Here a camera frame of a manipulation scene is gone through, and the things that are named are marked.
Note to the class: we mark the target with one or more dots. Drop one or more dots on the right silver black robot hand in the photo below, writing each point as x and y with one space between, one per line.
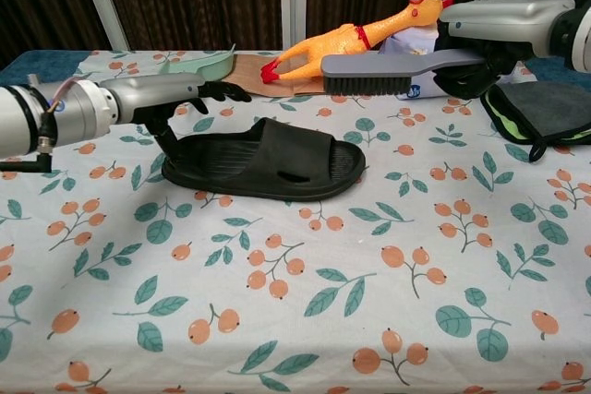
498 20

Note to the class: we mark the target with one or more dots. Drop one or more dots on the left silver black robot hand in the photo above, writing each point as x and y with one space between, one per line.
152 91

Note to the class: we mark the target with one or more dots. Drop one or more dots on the black rubber slipper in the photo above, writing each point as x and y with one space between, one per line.
258 168

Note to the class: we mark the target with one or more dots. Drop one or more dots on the grey plastic brush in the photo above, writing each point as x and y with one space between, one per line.
369 66

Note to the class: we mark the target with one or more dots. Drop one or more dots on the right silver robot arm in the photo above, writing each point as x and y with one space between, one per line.
577 34

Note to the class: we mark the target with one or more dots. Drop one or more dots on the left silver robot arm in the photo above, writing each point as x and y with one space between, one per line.
55 112

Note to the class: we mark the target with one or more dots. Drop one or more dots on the pale green plastic dustpan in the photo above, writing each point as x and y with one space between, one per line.
217 66

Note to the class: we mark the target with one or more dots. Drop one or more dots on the grey cloth with green trim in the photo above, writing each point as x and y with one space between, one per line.
531 105

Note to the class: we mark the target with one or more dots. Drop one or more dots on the brown cardboard piece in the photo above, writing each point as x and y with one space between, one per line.
251 70

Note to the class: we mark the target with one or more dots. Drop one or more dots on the yellow rubber chicken toy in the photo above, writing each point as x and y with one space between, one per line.
332 50

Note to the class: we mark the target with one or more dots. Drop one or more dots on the floral print tablecloth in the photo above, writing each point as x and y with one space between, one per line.
295 274

